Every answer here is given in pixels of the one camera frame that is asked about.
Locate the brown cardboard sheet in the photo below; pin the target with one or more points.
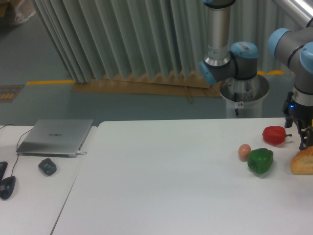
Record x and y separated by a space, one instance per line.
190 86

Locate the red bell pepper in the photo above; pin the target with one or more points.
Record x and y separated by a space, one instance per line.
275 135

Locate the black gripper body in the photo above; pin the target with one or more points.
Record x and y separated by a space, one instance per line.
300 107

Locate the green bell pepper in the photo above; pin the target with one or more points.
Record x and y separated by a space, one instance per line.
260 160

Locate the bread loaf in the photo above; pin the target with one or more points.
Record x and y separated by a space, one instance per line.
302 162

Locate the brown egg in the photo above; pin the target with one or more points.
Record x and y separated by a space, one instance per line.
244 151

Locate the black object at edge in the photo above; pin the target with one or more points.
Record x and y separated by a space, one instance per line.
3 167

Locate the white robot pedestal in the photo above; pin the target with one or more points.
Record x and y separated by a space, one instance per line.
244 98

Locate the small black gadget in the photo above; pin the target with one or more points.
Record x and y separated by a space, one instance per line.
47 167

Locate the black computer mouse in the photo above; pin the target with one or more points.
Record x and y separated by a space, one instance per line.
7 187

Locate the white usb plug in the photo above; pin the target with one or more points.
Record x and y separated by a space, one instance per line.
81 153

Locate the grey pleated curtain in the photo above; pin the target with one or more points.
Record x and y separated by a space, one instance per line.
97 38

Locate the silver closed laptop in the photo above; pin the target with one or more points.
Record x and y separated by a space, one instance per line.
55 138

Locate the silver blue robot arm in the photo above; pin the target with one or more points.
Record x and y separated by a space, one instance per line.
235 66

